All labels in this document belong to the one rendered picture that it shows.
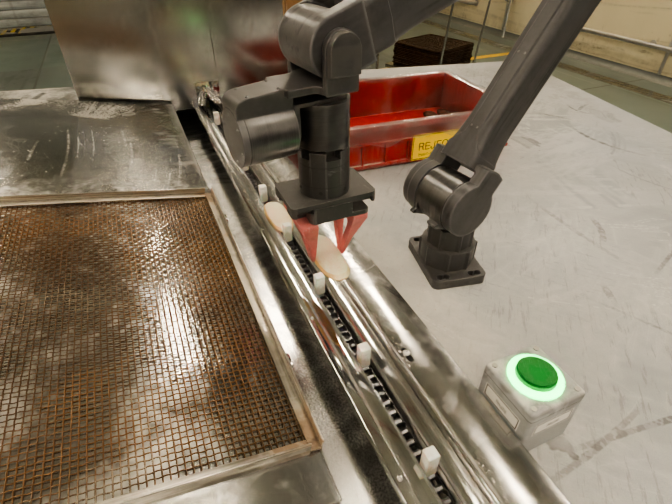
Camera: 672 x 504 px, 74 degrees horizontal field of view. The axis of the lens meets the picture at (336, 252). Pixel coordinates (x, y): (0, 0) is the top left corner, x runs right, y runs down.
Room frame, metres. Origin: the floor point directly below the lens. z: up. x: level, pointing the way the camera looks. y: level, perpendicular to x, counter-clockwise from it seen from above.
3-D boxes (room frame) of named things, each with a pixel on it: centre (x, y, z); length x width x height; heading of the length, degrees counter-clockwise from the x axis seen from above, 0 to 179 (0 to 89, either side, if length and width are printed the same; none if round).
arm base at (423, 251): (0.56, -0.18, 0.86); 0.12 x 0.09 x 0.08; 12
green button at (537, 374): (0.28, -0.20, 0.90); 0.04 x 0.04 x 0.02
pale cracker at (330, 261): (0.45, 0.01, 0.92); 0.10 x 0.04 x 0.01; 24
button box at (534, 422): (0.28, -0.20, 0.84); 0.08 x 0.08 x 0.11; 24
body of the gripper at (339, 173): (0.45, 0.01, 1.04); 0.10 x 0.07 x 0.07; 114
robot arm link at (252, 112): (0.43, 0.05, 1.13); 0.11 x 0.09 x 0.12; 121
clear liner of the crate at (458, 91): (1.08, -0.14, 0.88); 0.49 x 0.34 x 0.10; 109
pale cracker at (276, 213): (0.65, 0.10, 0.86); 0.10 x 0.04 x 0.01; 24
